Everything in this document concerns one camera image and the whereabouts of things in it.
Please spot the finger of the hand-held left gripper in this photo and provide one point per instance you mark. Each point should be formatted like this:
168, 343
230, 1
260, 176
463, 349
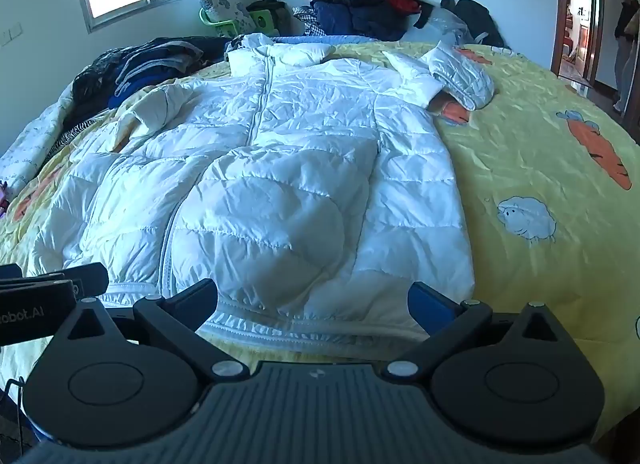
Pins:
75, 275

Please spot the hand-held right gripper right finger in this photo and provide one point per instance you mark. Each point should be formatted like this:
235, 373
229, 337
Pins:
430, 306

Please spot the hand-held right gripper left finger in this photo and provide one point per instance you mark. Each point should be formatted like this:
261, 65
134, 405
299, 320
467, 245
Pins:
192, 301

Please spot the white down jacket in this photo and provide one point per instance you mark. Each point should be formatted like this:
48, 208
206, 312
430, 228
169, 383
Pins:
280, 169

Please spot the pile of dark clothes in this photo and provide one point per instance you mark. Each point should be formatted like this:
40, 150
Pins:
145, 64

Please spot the purple cloth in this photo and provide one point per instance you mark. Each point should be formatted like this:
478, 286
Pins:
3, 199

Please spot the white printed quilt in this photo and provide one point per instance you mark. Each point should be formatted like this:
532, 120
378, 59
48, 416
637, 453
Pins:
30, 144

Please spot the black white striped cloth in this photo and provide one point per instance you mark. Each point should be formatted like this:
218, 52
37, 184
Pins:
75, 131

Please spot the yellow carrot print blanket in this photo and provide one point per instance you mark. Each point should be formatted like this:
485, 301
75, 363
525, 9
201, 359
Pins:
530, 154

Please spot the green plastic stool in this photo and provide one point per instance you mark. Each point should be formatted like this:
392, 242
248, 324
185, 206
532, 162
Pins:
212, 24

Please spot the pale grey bundle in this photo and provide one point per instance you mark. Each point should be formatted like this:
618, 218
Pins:
445, 24

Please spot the black garment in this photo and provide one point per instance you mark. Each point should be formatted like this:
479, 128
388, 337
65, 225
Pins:
477, 21

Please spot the light blue blanket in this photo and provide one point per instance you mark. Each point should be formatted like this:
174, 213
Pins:
320, 38

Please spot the floral pillow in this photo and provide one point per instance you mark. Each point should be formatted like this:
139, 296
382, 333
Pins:
225, 6

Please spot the navy blue jacket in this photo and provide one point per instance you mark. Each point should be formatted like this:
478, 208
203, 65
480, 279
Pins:
360, 16

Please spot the checkered cloth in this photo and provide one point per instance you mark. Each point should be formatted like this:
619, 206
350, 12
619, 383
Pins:
306, 21

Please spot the wall switch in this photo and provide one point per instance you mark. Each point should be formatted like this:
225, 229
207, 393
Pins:
11, 34

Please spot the wooden door frame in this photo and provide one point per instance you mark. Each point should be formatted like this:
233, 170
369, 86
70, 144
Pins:
560, 19

